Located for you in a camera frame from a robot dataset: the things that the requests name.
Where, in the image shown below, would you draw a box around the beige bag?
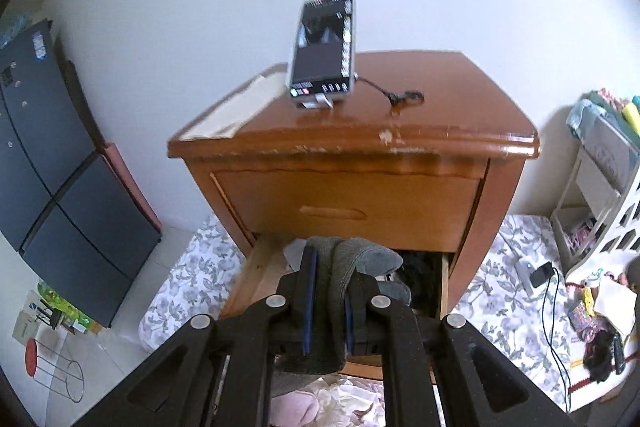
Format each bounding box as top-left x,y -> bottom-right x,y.
592,277 -> 638,333

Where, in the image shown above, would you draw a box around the wooden nightstand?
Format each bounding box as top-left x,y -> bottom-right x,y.
167,51 -> 541,323

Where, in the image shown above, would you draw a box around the colourful small toys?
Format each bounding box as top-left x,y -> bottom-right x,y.
567,272 -> 608,343

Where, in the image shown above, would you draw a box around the black remote control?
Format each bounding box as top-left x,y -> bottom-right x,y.
612,334 -> 627,375

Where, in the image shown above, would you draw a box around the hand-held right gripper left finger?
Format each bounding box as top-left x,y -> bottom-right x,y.
87,247 -> 319,427

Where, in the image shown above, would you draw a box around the white power strip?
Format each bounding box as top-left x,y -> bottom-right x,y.
515,259 -> 536,295

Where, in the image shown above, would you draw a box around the black fuzzy item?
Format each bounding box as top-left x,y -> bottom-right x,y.
585,332 -> 616,383

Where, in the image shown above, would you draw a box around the grey floral quilt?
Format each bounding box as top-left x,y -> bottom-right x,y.
139,213 -> 621,413

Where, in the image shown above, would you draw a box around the smartphone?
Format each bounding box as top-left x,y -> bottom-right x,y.
286,0 -> 357,100

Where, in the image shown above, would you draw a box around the green carton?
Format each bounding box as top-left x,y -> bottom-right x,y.
37,282 -> 103,335

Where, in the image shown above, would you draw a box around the black wire stand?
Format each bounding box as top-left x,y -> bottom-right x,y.
22,339 -> 85,403

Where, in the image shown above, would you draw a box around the papers on floor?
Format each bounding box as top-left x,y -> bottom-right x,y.
12,302 -> 41,348

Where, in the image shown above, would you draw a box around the pink foam mat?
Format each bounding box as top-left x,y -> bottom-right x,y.
100,142 -> 162,233

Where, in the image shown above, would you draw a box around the black charger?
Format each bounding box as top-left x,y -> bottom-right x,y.
530,263 -> 556,288

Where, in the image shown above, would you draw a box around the wooden nightstand drawer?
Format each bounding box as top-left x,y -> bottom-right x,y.
220,232 -> 451,383
210,169 -> 483,253

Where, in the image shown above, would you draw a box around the black cable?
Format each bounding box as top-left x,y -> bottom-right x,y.
542,267 -> 576,413

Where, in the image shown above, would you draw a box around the mauve plush cloth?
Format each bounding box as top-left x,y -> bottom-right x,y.
272,389 -> 321,427

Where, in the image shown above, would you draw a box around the grey sock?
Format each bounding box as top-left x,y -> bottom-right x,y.
375,279 -> 413,308
272,236 -> 403,375

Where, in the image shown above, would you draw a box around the pale blue garment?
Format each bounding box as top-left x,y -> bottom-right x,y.
282,239 -> 308,275

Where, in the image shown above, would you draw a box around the pink garment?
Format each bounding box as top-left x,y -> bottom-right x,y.
310,379 -> 386,427

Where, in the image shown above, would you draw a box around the black lanyard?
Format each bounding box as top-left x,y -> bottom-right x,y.
355,77 -> 425,108

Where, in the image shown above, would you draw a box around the white shelf unit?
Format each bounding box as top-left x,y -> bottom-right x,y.
550,92 -> 640,268

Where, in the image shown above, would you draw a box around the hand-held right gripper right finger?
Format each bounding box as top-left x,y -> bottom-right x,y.
344,274 -> 576,427

